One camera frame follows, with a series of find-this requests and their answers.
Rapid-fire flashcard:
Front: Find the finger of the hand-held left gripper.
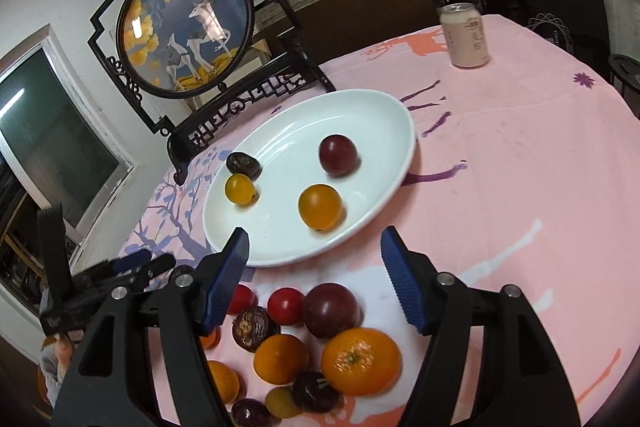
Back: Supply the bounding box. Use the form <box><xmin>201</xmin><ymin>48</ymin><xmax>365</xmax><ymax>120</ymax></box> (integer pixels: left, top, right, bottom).
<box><xmin>127</xmin><ymin>253</ymin><xmax>177</xmax><ymax>295</ymax></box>
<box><xmin>102</xmin><ymin>248</ymin><xmax>153</xmax><ymax>278</ymax></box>

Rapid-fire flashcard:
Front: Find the yellow-orange round fruit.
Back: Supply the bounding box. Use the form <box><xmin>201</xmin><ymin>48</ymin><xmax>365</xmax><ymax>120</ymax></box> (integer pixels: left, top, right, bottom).
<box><xmin>298</xmin><ymin>184</ymin><xmax>345</xmax><ymax>231</ymax></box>

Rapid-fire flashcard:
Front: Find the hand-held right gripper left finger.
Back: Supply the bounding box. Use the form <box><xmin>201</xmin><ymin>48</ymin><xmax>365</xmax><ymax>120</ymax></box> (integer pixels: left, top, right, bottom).
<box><xmin>52</xmin><ymin>227</ymin><xmax>251</xmax><ymax>427</ymax></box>

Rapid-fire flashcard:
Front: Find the black round stool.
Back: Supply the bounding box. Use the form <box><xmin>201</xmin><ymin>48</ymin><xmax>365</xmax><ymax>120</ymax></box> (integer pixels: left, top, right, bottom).
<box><xmin>607</xmin><ymin>54</ymin><xmax>640</xmax><ymax>118</ymax></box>

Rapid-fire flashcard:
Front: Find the dark wrinkled fruit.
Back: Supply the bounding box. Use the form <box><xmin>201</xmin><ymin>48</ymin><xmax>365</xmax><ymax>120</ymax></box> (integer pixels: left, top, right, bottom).
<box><xmin>291</xmin><ymin>371</ymin><xmax>342</xmax><ymax>414</ymax></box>
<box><xmin>231</xmin><ymin>306</ymin><xmax>281</xmax><ymax>352</ymax></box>
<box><xmin>230</xmin><ymin>398</ymin><xmax>273</xmax><ymax>427</ymax></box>
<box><xmin>226</xmin><ymin>152</ymin><xmax>262</xmax><ymax>180</ymax></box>

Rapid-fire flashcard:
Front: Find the round deer picture table screen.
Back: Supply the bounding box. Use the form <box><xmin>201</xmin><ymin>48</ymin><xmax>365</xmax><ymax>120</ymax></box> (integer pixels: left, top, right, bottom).
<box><xmin>87</xmin><ymin>0</ymin><xmax>337</xmax><ymax>186</ymax></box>

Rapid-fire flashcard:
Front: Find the white oval plate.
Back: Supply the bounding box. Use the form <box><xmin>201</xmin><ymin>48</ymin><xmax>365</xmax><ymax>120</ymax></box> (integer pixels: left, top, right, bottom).
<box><xmin>201</xmin><ymin>89</ymin><xmax>417</xmax><ymax>268</ymax></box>

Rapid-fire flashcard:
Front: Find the red cherry tomato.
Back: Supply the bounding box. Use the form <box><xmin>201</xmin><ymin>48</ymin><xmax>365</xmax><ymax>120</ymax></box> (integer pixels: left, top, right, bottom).
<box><xmin>266</xmin><ymin>288</ymin><xmax>305</xmax><ymax>325</ymax></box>
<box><xmin>227</xmin><ymin>284</ymin><xmax>258</xmax><ymax>317</ymax></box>

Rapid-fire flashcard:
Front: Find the brown wooden board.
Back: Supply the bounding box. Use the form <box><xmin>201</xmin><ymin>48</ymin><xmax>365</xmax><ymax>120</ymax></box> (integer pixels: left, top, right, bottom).
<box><xmin>265</xmin><ymin>0</ymin><xmax>436</xmax><ymax>65</ymax></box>

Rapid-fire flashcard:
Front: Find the purple plum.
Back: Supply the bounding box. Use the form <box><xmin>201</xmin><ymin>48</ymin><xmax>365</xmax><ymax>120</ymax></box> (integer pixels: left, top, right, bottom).
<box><xmin>318</xmin><ymin>134</ymin><xmax>359</xmax><ymax>176</ymax></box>
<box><xmin>301</xmin><ymin>283</ymin><xmax>362</xmax><ymax>339</ymax></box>

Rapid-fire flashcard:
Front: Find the large mandarin orange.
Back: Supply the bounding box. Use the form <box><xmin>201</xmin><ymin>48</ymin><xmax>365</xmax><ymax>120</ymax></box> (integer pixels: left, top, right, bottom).
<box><xmin>321</xmin><ymin>328</ymin><xmax>403</xmax><ymax>397</ymax></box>

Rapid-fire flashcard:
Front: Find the pink printed tablecloth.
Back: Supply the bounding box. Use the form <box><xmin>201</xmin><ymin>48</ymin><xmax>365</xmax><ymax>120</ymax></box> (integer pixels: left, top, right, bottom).
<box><xmin>116</xmin><ymin>13</ymin><xmax>640</xmax><ymax>427</ymax></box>

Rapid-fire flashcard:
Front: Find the person's left forearm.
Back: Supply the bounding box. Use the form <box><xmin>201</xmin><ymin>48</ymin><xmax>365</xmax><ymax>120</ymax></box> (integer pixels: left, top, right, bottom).
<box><xmin>37</xmin><ymin>334</ymin><xmax>81</xmax><ymax>408</ymax></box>

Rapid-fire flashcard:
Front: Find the pale drink can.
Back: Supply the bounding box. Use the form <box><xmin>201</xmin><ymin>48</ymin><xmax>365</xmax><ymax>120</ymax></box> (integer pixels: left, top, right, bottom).
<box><xmin>439</xmin><ymin>3</ymin><xmax>491</xmax><ymax>68</ymax></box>

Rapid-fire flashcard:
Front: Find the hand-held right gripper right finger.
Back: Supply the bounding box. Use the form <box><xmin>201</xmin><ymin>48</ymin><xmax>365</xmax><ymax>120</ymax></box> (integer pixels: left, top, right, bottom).
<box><xmin>380</xmin><ymin>227</ymin><xmax>583</xmax><ymax>427</ymax></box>

